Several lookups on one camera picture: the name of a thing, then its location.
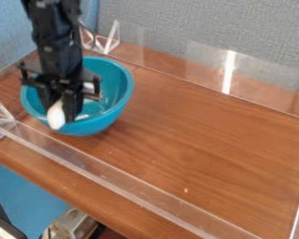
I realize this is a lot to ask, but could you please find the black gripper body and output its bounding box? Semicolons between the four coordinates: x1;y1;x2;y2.
17;60;101;100

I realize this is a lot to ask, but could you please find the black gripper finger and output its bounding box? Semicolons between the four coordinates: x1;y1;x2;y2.
37;85;60;111
63;90;84;122

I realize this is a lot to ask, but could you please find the white and brown plush mushroom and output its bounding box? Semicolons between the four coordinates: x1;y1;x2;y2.
47;100;65;130

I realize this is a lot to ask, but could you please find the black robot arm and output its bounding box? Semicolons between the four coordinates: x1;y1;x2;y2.
17;0;101;122

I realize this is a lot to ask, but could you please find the blue ceramic bowl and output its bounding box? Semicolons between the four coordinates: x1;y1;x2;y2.
20;55;136;137

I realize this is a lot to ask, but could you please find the clear acrylic front barrier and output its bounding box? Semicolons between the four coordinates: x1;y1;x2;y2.
0;119;261;239

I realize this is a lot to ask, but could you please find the clear acrylic barrier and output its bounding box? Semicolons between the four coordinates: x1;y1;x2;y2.
111;28;299;118
0;119;261;239

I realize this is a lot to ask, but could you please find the grey metal equipment below table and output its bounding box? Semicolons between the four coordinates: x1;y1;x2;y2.
40;208;99;239

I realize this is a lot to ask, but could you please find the black and white chair part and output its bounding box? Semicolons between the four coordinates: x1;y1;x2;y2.
0;218;28;239

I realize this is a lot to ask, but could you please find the clear acrylic back barrier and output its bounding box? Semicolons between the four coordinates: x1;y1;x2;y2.
111;28;299;118

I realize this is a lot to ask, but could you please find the clear acrylic corner bracket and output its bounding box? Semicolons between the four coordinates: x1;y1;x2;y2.
80;21;121;55

